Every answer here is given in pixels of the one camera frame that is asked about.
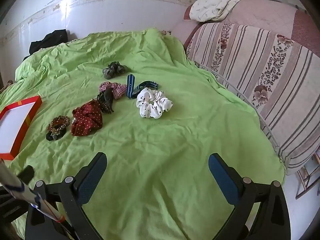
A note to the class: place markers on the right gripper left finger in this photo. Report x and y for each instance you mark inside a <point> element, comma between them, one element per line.
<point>73,192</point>

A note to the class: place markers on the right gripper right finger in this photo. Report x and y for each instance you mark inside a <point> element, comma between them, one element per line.
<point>260,210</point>

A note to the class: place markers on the red dotted scrunchie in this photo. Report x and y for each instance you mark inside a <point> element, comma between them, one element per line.
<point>87,119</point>

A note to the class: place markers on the black hair claw clip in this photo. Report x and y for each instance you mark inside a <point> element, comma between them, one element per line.
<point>105,99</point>

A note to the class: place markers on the pink plaid scrunchie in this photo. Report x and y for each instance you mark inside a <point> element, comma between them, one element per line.
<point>118,89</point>

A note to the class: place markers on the blue striped strap watch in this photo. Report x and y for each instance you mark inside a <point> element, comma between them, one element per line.
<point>133,90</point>

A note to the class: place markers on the white dotted scrunchie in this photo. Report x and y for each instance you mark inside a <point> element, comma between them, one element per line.
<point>152,103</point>

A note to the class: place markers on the red jewelry tray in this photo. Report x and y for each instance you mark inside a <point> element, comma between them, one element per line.
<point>15,121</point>

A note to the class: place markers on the wooden chair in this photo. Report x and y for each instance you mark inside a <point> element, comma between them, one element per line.
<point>308,175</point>

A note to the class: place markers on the green bed sheet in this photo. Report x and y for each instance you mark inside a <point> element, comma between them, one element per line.
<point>157,184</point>

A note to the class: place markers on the grey sheer scrunchie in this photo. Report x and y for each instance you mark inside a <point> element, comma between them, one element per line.
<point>114,69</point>

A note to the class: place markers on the black garment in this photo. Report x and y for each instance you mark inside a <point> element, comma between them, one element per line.
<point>52,39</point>

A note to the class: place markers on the pink pillow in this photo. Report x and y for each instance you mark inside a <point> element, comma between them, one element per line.
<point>273,16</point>

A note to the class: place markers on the white patterned cloth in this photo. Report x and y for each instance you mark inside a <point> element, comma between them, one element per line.
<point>211,10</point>

